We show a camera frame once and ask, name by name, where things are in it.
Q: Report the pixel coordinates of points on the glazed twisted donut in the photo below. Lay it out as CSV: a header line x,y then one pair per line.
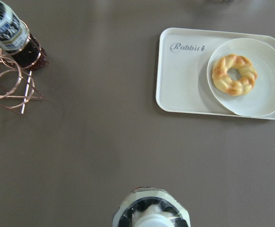
x,y
234,75

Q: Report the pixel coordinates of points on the tea bottle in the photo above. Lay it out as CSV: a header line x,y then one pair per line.
x,y
150,207
18,42

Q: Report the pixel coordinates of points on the cream serving tray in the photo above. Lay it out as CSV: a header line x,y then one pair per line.
x,y
182,85

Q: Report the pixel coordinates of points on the copper wire bottle rack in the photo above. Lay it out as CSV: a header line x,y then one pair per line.
x,y
17,85

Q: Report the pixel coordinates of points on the white round plate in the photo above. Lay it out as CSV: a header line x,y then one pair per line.
x,y
260,101

